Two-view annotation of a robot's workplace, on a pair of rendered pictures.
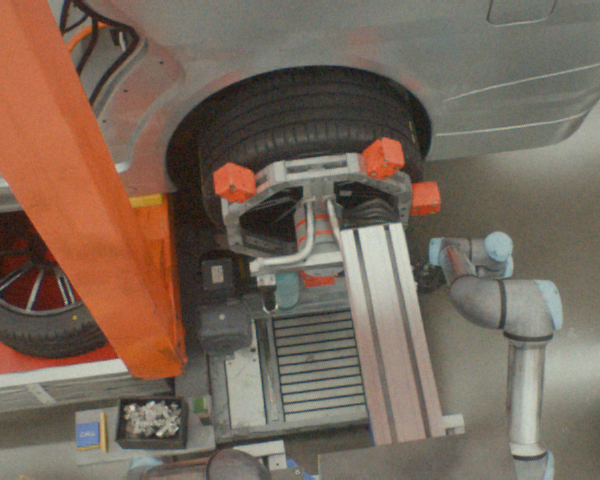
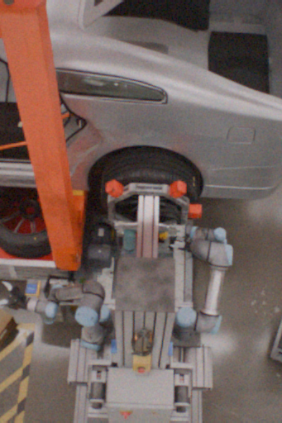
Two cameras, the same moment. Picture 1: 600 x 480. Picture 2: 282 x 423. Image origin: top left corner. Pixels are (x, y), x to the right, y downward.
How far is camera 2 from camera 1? 1.49 m
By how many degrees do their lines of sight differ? 6
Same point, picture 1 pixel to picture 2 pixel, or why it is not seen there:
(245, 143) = (121, 173)
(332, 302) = not seen: hidden behind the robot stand
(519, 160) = (255, 209)
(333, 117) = (160, 168)
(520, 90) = (241, 171)
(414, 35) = (196, 140)
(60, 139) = (54, 154)
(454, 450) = (158, 262)
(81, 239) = (51, 194)
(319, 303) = not seen: hidden behind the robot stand
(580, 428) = (257, 336)
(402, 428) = (145, 254)
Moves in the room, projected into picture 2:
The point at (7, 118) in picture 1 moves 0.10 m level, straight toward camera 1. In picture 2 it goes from (40, 144) to (45, 159)
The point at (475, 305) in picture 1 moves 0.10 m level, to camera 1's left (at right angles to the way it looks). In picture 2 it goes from (198, 249) to (181, 246)
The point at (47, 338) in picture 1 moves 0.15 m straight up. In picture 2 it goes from (21, 245) to (17, 235)
